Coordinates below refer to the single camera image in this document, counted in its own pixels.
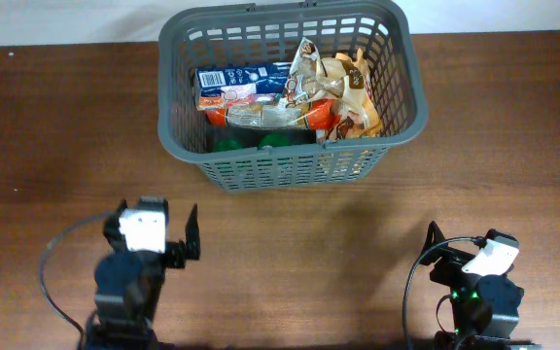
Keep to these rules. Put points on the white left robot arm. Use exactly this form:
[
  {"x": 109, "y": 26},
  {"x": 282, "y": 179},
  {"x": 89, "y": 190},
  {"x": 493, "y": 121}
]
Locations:
[{"x": 129, "y": 280}]

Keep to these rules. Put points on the blue tissue pack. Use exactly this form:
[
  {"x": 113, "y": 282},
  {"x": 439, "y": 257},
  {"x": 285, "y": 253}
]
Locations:
[{"x": 221, "y": 88}]

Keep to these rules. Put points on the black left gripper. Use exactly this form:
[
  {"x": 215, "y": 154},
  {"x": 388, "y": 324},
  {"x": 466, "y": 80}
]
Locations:
[{"x": 178, "y": 252}]

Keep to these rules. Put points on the orange spaghetti pack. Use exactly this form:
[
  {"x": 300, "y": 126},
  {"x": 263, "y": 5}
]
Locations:
[{"x": 317, "y": 115}]

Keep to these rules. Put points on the beige coffee pouch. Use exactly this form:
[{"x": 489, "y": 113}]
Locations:
[{"x": 353, "y": 111}]

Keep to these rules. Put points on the grey plastic basket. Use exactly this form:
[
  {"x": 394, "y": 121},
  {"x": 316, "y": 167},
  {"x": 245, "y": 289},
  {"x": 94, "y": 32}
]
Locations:
[{"x": 246, "y": 34}]

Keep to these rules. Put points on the beige brown snack pouch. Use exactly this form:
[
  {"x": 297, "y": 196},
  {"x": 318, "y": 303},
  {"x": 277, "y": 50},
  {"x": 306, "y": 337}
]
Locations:
[{"x": 312, "y": 77}]

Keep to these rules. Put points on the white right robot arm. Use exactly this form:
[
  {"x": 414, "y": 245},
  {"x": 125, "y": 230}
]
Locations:
[{"x": 483, "y": 299}]

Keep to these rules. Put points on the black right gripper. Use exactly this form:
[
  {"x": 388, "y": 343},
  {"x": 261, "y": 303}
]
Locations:
[{"x": 455, "y": 261}]

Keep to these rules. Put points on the green white cup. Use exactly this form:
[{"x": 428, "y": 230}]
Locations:
[{"x": 274, "y": 140}]

